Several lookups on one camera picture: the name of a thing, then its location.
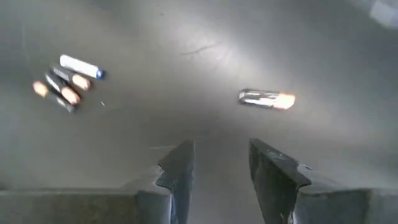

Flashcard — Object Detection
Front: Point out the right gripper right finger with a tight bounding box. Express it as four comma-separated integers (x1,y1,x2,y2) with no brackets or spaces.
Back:
248,138,398,224

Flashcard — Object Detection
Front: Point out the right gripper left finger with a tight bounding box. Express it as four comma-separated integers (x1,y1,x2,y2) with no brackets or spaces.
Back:
0,139,196,224

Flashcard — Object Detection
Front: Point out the black copper battery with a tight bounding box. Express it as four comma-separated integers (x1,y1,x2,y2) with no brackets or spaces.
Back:
51,66,92,91
32,80,76,113
238,88,296,111
44,73,81,106

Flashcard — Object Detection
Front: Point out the silver battery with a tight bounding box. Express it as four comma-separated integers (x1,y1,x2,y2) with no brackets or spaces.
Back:
59,54,106,80

